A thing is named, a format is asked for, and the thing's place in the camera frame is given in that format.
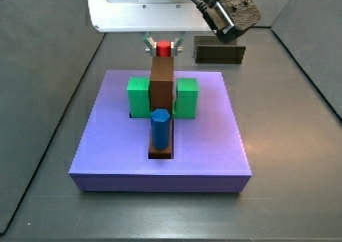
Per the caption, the purple base board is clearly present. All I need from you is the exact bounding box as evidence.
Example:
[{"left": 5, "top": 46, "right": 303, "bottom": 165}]
[{"left": 69, "top": 70, "right": 251, "bottom": 193}]

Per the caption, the brown slotted bar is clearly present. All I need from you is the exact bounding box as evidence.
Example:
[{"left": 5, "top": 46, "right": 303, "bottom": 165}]
[{"left": 148, "top": 57, "right": 173, "bottom": 159}]

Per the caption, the red hexagonal peg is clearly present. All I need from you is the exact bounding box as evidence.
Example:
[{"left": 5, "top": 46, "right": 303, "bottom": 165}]
[{"left": 156, "top": 40, "right": 170, "bottom": 57}]

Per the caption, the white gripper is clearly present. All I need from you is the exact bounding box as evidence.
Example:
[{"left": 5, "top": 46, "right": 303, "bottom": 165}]
[{"left": 88, "top": 0, "right": 209, "bottom": 56}]

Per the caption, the black angled bracket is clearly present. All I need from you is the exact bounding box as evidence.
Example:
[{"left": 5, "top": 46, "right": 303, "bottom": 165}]
[{"left": 193, "top": 36, "right": 245, "bottom": 64}]

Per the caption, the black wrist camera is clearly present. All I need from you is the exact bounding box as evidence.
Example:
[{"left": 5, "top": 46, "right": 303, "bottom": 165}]
[{"left": 208, "top": 0, "right": 260, "bottom": 44}]

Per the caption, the green U-shaped block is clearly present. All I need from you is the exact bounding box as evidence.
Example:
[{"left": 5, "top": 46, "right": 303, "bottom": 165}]
[{"left": 126, "top": 77, "right": 198, "bottom": 119}]

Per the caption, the blue hexagonal peg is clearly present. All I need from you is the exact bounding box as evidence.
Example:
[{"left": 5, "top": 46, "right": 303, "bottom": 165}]
[{"left": 150, "top": 109, "right": 170, "bottom": 150}]

